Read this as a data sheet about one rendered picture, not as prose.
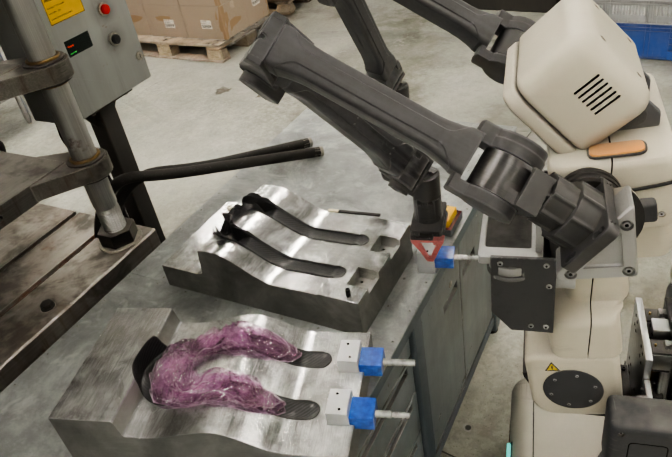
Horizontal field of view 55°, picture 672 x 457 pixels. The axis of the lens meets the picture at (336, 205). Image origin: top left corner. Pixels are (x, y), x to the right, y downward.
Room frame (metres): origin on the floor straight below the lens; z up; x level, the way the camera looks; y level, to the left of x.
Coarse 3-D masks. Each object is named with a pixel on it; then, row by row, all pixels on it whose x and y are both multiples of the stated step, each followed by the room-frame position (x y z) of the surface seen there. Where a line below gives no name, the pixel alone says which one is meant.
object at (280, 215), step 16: (240, 208) 1.21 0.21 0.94; (256, 208) 1.20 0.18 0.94; (272, 208) 1.22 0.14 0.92; (224, 224) 1.22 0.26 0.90; (288, 224) 1.17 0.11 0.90; (304, 224) 1.17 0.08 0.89; (240, 240) 1.14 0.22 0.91; (256, 240) 1.11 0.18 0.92; (320, 240) 1.11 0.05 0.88; (336, 240) 1.11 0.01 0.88; (352, 240) 1.09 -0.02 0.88; (368, 240) 1.07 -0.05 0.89; (272, 256) 1.08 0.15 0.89; (288, 256) 1.07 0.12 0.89; (304, 272) 1.01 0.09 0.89; (320, 272) 1.01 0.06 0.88; (336, 272) 0.99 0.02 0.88
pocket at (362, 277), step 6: (360, 270) 0.99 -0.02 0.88; (366, 270) 0.98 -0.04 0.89; (372, 270) 0.98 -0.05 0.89; (354, 276) 0.98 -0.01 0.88; (360, 276) 0.99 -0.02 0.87; (366, 276) 0.98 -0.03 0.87; (372, 276) 0.98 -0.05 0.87; (378, 276) 0.97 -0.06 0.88; (348, 282) 0.96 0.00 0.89; (354, 282) 0.97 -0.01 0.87; (360, 282) 0.98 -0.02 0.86; (366, 282) 0.97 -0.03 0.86; (372, 282) 0.97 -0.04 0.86
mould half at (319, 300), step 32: (256, 192) 1.28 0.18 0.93; (288, 192) 1.26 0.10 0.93; (256, 224) 1.15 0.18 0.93; (320, 224) 1.17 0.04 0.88; (352, 224) 1.15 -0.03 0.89; (384, 224) 1.12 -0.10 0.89; (192, 256) 1.17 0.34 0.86; (224, 256) 1.06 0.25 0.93; (256, 256) 1.07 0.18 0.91; (320, 256) 1.06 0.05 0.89; (352, 256) 1.03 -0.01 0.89; (384, 256) 1.01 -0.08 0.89; (192, 288) 1.12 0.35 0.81; (224, 288) 1.07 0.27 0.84; (256, 288) 1.02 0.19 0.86; (288, 288) 0.97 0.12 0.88; (320, 288) 0.95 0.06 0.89; (352, 288) 0.93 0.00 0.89; (384, 288) 0.98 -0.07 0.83; (320, 320) 0.94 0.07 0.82; (352, 320) 0.90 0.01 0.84
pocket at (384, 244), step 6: (378, 240) 1.07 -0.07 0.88; (384, 240) 1.08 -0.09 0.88; (390, 240) 1.07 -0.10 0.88; (396, 240) 1.06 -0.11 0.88; (372, 246) 1.05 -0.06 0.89; (378, 246) 1.07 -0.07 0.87; (384, 246) 1.08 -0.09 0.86; (390, 246) 1.07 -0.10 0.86; (396, 246) 1.05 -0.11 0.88; (384, 252) 1.06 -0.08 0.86; (390, 252) 1.05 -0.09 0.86
